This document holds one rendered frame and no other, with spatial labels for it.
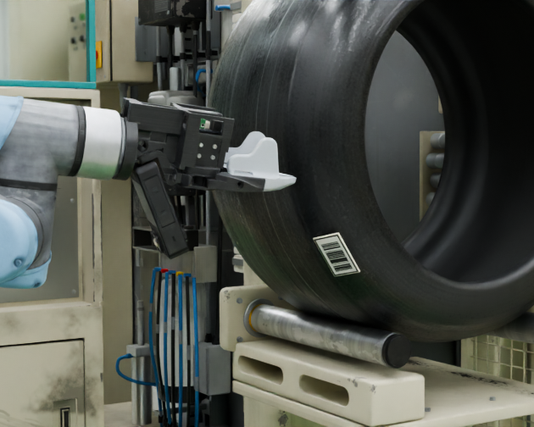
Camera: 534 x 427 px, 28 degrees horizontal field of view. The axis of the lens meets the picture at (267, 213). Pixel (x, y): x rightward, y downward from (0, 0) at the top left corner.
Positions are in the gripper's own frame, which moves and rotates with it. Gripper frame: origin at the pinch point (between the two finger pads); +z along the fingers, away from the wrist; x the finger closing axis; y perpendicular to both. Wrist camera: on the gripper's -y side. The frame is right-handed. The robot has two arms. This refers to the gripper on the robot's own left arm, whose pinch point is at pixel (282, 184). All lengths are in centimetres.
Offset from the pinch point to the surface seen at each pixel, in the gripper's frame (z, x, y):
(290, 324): 16.1, 23.9, -25.0
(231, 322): 11.5, 34.6, -29.0
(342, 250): 11.4, 4.1, -8.2
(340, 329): 18.3, 12.8, -21.5
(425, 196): 57, 61, -11
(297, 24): 4.7, 15.3, 17.7
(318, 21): 6.2, 12.8, 18.6
